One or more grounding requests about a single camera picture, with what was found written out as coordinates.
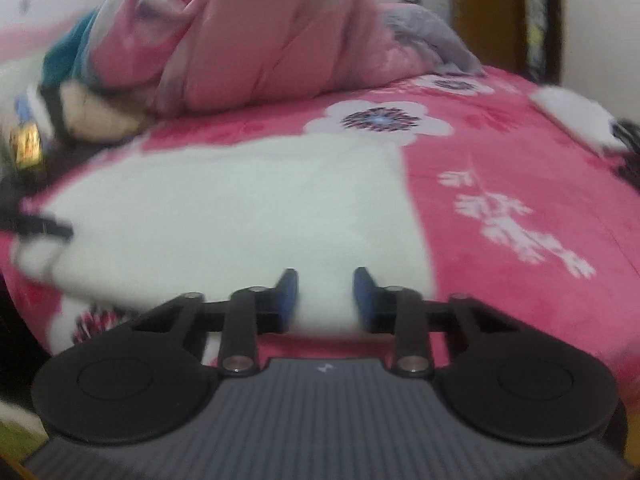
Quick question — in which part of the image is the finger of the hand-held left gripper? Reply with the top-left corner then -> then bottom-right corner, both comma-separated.
0,211 -> 74,239

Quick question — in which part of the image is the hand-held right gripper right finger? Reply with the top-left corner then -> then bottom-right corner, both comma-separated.
352,267 -> 521,377

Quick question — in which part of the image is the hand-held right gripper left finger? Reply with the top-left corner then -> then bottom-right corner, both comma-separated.
132,267 -> 301,376

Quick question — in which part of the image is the white fleece sweater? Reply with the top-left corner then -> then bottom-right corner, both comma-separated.
12,135 -> 438,336

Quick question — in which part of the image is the black cloth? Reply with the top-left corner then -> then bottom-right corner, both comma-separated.
37,82 -> 76,146

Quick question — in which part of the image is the beige folded garment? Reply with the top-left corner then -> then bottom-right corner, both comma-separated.
60,80 -> 146,141

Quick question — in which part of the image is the teal patterned cloth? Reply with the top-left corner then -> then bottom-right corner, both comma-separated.
40,10 -> 106,86

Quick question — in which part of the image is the pink floral bed blanket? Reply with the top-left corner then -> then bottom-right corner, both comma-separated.
0,25 -> 640,411

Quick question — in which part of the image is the pink floral quilt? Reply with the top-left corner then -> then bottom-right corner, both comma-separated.
90,0 -> 431,116

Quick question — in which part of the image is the grey cloth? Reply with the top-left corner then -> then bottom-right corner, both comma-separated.
382,2 -> 483,76

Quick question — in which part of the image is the folded white cloth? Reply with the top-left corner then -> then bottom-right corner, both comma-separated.
530,86 -> 628,156

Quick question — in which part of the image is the dark plaid cloth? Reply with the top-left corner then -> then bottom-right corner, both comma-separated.
612,119 -> 640,186

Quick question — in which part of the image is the wooden door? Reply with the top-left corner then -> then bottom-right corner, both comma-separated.
450,0 -> 526,73

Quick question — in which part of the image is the dark door frame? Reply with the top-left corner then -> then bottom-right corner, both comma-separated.
522,0 -> 563,86

